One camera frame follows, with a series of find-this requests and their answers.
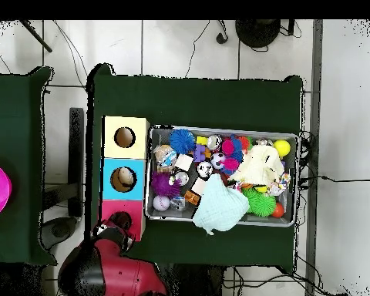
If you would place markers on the mint green waffle cloth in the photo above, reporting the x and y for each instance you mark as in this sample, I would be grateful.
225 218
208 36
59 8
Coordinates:
220 203

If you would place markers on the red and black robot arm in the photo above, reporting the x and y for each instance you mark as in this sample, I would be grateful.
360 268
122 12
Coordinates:
123 274

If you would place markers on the wooden box with three holes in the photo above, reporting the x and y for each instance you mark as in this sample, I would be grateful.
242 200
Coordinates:
138 148

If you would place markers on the purple spiky monster toy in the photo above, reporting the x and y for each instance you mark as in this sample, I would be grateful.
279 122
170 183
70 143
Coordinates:
162 185

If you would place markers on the grey round stand foot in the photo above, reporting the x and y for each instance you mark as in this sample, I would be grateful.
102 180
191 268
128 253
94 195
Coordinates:
57 229

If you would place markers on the crushed clear plastic bottle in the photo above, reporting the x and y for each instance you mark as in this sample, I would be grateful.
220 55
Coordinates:
166 157

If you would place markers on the black upright stand bar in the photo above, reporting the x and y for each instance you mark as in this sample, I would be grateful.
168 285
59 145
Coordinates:
76 154

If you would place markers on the blue spiky rubber ball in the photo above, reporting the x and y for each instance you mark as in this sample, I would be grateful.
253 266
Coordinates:
182 141

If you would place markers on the cream waffle cloth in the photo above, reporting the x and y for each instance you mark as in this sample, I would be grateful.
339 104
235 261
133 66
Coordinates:
259 166

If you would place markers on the orange smooth ball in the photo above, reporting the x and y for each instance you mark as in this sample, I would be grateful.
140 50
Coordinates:
278 211

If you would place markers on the yellow smooth ball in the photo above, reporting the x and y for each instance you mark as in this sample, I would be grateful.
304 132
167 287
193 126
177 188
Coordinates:
281 148

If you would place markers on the black slanted rod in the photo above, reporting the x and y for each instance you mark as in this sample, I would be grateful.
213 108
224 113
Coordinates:
37 36

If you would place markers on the black round stand base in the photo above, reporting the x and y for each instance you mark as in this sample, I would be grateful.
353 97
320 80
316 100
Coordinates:
257 34

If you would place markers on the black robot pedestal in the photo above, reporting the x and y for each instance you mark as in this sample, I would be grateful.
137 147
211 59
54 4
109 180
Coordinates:
197 280

